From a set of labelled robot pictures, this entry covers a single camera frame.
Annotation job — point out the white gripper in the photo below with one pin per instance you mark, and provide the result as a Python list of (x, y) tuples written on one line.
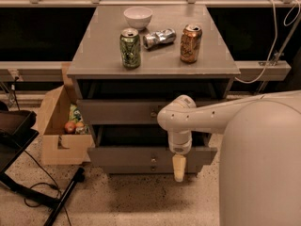
[(181, 147)]

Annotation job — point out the grey drawer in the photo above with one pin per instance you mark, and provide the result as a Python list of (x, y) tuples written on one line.
[(137, 170), (130, 145), (146, 112)]

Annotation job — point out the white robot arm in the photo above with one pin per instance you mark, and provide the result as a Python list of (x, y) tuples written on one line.
[(260, 156)]

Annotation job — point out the grey bottom drawer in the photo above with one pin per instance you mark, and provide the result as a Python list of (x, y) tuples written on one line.
[(137, 170)]

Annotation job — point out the grey top drawer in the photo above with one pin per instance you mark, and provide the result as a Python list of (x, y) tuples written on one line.
[(146, 112)]

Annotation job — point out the grey drawer cabinet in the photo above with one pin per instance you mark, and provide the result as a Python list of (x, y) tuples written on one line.
[(98, 74)]

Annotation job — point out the green snack bag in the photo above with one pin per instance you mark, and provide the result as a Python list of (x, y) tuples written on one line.
[(75, 114)]

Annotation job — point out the red apple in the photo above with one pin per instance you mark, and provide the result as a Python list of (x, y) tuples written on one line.
[(70, 127)]

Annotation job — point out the cardboard box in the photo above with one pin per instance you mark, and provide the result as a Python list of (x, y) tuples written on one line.
[(58, 147)]

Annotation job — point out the orange soda can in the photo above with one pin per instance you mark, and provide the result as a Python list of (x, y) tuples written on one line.
[(190, 43)]

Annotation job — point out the crushed silver can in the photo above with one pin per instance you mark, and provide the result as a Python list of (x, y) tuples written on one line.
[(155, 38)]

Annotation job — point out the green soda can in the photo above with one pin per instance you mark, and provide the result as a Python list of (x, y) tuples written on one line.
[(129, 45)]

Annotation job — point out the white ceramic bowl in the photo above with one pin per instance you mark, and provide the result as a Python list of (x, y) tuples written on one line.
[(138, 17)]

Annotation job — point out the black stand with tray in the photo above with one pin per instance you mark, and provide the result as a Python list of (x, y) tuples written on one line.
[(16, 134)]

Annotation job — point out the metal railing frame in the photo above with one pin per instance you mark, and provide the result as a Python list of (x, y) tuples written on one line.
[(37, 67)]

